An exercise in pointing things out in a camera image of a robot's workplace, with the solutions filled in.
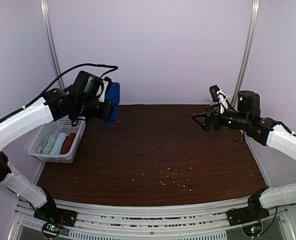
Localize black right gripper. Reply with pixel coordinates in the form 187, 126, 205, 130
192, 102, 251, 132

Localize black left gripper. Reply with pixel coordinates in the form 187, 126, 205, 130
74, 97, 113, 121

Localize blue cloth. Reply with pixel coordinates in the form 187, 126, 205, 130
105, 82, 120, 126

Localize mint green towel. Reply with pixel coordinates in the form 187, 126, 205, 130
39, 134, 57, 154

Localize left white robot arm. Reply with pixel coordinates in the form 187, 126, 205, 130
0, 71, 114, 222

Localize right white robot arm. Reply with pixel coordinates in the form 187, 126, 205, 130
192, 85, 296, 221

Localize rust brown folded towel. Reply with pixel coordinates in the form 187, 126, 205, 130
60, 133, 76, 155

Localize white plastic perforated basket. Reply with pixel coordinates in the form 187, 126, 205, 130
27, 116, 85, 164

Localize light blue folded towel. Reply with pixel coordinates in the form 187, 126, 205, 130
50, 133, 67, 155

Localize right circuit board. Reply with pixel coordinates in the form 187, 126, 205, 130
242, 222, 263, 238

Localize circuit board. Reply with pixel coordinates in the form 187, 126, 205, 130
242, 222, 263, 238
41, 222, 62, 238

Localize left circuit board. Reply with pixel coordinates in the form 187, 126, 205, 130
41, 222, 62, 238

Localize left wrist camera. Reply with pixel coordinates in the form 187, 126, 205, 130
96, 76, 112, 103

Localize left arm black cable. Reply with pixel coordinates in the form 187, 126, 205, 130
0, 63, 119, 128

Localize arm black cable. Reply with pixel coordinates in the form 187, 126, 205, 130
259, 204, 280, 227
0, 63, 119, 128

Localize left aluminium corner post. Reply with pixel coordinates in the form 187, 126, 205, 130
40, 0, 61, 76

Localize aluminium corner post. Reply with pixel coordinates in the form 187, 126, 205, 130
40, 0, 61, 76
232, 0, 261, 107

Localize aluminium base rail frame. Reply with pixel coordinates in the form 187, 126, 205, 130
7, 196, 296, 240

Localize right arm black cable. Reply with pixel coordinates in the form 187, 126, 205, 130
259, 204, 280, 227

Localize right aluminium corner post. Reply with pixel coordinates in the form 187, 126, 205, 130
232, 0, 261, 107

